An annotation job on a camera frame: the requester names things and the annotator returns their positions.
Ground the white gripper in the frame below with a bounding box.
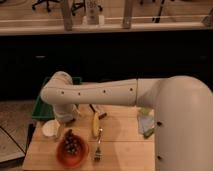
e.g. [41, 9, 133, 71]
[53, 104, 79, 123]

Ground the dark grape bunch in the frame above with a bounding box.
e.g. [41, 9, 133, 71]
[65, 130, 79, 155]

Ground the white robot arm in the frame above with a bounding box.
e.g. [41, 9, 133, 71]
[40, 71, 213, 171]

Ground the red bowl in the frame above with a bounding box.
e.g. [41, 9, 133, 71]
[56, 135, 89, 169]

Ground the small white cup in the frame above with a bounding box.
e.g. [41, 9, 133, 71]
[42, 120, 60, 138]

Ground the green plastic tray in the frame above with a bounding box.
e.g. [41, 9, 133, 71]
[31, 77, 82, 121]

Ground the yellow banana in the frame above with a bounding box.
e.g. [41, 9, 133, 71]
[92, 112, 100, 137]

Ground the metal fork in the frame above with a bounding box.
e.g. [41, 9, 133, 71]
[94, 128, 103, 162]

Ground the green pepper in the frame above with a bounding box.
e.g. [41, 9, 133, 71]
[143, 128, 154, 139]

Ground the black office chair base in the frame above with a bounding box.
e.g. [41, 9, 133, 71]
[31, 0, 61, 13]

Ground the wooden post left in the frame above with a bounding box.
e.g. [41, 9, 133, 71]
[60, 0, 73, 31]

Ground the wooden post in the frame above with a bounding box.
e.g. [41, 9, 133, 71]
[122, 0, 133, 29]
[60, 0, 73, 31]

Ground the wooden post right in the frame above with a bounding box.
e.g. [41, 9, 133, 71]
[122, 0, 133, 29]

